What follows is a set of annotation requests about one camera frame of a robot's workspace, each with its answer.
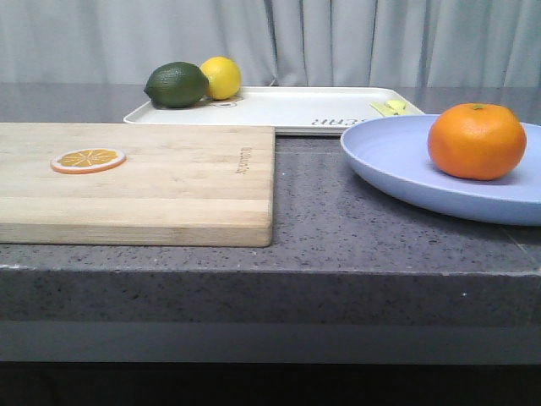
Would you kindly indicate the light blue plate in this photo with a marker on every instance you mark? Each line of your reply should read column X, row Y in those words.
column 392, row 155

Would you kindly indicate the orange fruit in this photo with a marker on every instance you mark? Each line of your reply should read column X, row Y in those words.
column 477, row 141

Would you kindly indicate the cream rectangular tray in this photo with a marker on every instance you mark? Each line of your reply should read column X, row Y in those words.
column 296, row 111

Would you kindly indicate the yellow spoon on tray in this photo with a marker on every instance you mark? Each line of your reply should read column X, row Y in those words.
column 390, row 108

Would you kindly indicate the wooden cutting board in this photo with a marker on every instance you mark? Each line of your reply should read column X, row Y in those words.
column 190, row 185

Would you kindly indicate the yellow lemon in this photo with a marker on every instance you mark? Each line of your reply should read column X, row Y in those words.
column 224, row 77

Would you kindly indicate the dark green lime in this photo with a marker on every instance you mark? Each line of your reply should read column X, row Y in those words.
column 176, row 85

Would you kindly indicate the grey curtain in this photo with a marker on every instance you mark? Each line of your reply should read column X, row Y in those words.
column 290, row 43

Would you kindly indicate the orange slice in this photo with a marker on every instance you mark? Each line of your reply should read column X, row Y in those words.
column 86, row 161

